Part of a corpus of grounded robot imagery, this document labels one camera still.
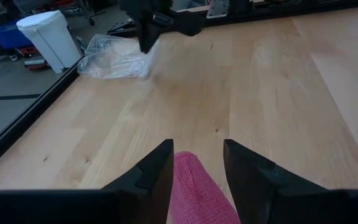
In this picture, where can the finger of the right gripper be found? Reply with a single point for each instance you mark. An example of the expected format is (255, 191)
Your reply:
(148, 37)

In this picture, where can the blue storage crate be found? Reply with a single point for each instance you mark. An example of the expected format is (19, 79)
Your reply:
(8, 35)

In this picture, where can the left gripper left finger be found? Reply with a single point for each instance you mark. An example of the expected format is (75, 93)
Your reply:
(154, 180)

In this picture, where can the white trash bin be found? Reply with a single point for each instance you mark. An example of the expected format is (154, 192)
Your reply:
(51, 40)

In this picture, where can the clear zip bag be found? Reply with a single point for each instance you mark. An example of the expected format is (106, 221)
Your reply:
(113, 59)

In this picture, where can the black aluminium table frame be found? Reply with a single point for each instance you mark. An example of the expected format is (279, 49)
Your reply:
(11, 130)

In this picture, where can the pink elastic bandage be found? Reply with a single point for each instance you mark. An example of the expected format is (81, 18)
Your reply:
(197, 193)

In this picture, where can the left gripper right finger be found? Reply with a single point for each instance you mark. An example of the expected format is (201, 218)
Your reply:
(259, 186)

